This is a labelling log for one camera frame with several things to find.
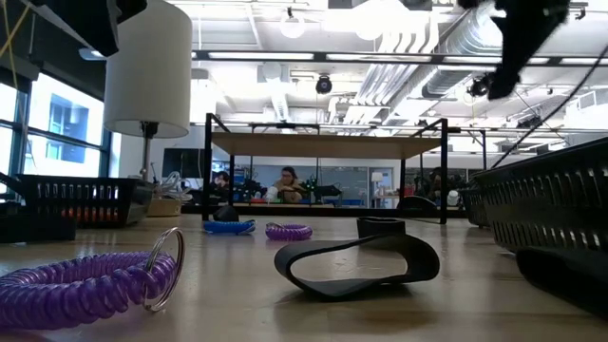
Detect wooden shelf black metal legs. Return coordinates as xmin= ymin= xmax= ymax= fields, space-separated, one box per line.
xmin=201 ymin=112 xmax=450 ymax=225

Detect purple coil wrist keychain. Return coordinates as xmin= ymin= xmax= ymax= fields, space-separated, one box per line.
xmin=0 ymin=227 xmax=185 ymax=331
xmin=264 ymin=221 xmax=314 ymax=241

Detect clear lamp power cord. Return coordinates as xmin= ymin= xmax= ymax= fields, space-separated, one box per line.
xmin=154 ymin=169 xmax=194 ymax=200

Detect yellow extension cable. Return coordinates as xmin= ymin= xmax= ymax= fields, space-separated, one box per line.
xmin=0 ymin=0 xmax=33 ymax=91

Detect large window black frame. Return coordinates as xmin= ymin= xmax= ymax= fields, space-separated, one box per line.
xmin=0 ymin=70 xmax=113 ymax=181

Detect white shade table lamp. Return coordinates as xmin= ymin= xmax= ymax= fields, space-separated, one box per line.
xmin=103 ymin=0 xmax=194 ymax=218

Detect silver ventilation duct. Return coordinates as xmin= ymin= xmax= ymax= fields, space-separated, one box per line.
xmin=421 ymin=4 xmax=507 ymax=100

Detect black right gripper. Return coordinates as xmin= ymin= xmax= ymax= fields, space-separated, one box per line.
xmin=458 ymin=0 xmax=571 ymax=101

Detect black ceiling light track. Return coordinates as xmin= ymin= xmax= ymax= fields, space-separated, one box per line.
xmin=192 ymin=49 xmax=608 ymax=67

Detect white globe pendant light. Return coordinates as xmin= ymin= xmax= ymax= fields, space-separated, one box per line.
xmin=278 ymin=11 xmax=307 ymax=40

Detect blue coil wrist keychain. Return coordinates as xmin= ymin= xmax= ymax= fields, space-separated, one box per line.
xmin=203 ymin=218 xmax=257 ymax=236

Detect black computer monitor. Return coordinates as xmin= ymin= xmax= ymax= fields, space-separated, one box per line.
xmin=161 ymin=147 xmax=206 ymax=180

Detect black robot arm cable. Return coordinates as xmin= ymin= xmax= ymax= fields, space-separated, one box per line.
xmin=488 ymin=45 xmax=608 ymax=170

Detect dark background workbench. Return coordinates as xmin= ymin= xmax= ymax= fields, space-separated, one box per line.
xmin=182 ymin=201 xmax=466 ymax=218

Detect person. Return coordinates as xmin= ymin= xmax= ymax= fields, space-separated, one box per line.
xmin=271 ymin=165 xmax=308 ymax=204
xmin=211 ymin=170 xmax=232 ymax=200

